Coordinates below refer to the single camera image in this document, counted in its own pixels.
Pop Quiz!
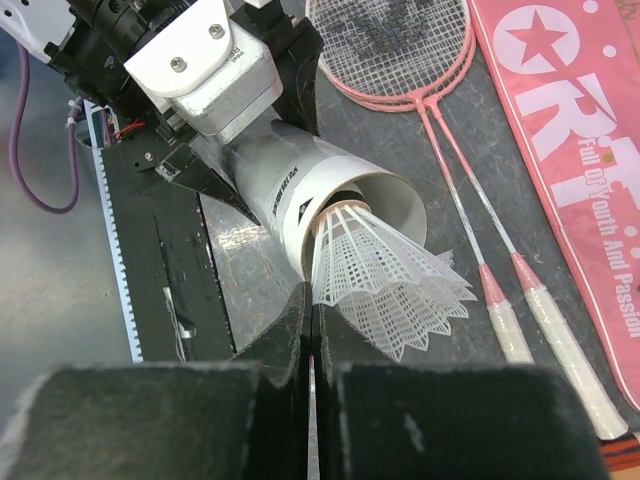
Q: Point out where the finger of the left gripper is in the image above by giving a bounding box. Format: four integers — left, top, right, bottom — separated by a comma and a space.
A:
234, 1, 323, 135
155, 143, 261, 226

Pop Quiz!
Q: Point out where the pink racket bag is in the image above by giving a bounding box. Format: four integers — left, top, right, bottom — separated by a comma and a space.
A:
469, 1, 639, 406

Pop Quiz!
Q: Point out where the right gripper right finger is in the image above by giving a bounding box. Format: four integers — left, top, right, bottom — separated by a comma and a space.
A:
311, 306, 608, 479

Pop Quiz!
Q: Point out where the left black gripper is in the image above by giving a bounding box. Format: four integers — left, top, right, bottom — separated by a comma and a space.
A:
69, 1, 197, 140

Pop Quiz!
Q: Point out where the pink badminton racket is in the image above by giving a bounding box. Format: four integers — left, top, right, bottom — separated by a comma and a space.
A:
305, 0, 629, 440
320, 45, 533, 363

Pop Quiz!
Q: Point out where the pink badminton racket lower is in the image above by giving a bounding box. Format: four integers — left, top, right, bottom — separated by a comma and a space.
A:
320, 45, 533, 363

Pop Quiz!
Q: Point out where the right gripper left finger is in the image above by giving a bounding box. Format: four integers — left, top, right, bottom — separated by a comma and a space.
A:
1, 286, 311, 479

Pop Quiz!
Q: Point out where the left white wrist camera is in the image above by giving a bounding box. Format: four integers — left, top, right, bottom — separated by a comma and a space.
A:
124, 0, 283, 144

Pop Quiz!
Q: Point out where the white cable duct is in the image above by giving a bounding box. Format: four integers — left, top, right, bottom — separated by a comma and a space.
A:
83, 100, 144, 364

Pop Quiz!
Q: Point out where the pink badminton racket upper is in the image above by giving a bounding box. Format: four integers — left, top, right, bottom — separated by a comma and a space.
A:
305, 0, 629, 440

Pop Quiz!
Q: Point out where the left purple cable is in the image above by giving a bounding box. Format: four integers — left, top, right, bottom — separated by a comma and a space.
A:
10, 40, 80, 215

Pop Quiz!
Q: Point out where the white shuttlecock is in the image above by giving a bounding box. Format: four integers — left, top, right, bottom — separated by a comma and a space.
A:
311, 200, 476, 362

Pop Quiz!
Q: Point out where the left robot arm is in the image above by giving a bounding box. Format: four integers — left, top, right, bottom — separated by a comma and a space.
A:
1, 0, 322, 212

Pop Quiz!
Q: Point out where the white shuttlecock tube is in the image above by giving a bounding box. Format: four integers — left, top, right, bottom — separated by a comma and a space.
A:
221, 120, 427, 281

